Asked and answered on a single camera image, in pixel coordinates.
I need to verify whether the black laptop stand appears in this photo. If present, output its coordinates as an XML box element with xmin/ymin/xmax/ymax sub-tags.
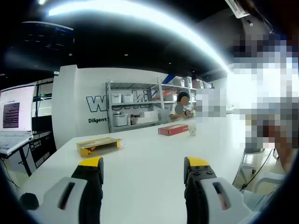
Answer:
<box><xmin>0</xmin><ymin>140</ymin><xmax>33</xmax><ymax>178</ymax></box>

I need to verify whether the white chair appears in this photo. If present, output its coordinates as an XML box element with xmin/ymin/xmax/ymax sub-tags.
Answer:
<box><xmin>232</xmin><ymin>147</ymin><xmax>289</xmax><ymax>196</ymax></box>

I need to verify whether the black counter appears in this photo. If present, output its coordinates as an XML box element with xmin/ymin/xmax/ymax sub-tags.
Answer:
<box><xmin>29</xmin><ymin>130</ymin><xmax>57</xmax><ymax>168</ymax></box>

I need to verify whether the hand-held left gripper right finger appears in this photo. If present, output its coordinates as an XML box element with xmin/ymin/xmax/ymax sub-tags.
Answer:
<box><xmin>184</xmin><ymin>156</ymin><xmax>261</xmax><ymax>224</ymax></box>

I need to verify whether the white laptop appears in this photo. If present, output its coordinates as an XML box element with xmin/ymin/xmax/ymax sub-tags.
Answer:
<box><xmin>0</xmin><ymin>84</ymin><xmax>36</xmax><ymax>156</ymax></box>

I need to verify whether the grey metal shelf rack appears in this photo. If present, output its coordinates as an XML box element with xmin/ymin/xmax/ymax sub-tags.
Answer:
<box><xmin>105</xmin><ymin>76</ymin><xmax>197</xmax><ymax>133</ymax></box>

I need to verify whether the thin black cable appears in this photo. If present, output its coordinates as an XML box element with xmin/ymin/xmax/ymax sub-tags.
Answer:
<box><xmin>242</xmin><ymin>148</ymin><xmax>278</xmax><ymax>189</ymax></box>

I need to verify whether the black monitor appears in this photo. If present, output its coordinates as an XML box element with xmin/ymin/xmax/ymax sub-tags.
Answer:
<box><xmin>31</xmin><ymin>115</ymin><xmax>53</xmax><ymax>133</ymax></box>

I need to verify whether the yellow pallet-shaped tray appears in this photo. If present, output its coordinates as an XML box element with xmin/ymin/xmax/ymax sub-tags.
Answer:
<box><xmin>76</xmin><ymin>137</ymin><xmax>123</xmax><ymax>157</ymax></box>

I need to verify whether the red cardboard box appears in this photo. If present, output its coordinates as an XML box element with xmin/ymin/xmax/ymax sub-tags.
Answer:
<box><xmin>157</xmin><ymin>124</ymin><xmax>189</xmax><ymax>137</ymax></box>

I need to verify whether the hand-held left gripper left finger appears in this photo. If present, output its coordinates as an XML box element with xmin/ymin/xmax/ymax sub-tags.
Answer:
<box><xmin>27</xmin><ymin>156</ymin><xmax>105</xmax><ymax>224</ymax></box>

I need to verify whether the dark ceiling screen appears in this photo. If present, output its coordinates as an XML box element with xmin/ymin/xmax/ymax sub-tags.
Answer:
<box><xmin>21</xmin><ymin>21</ymin><xmax>74</xmax><ymax>56</ymax></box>

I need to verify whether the large white storage bin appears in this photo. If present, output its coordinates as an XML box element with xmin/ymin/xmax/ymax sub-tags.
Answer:
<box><xmin>114</xmin><ymin>114</ymin><xmax>128</xmax><ymax>127</ymax></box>

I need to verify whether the white ceiling air conditioner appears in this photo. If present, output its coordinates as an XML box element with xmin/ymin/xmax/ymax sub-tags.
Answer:
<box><xmin>225</xmin><ymin>0</ymin><xmax>251</xmax><ymax>19</ymax></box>

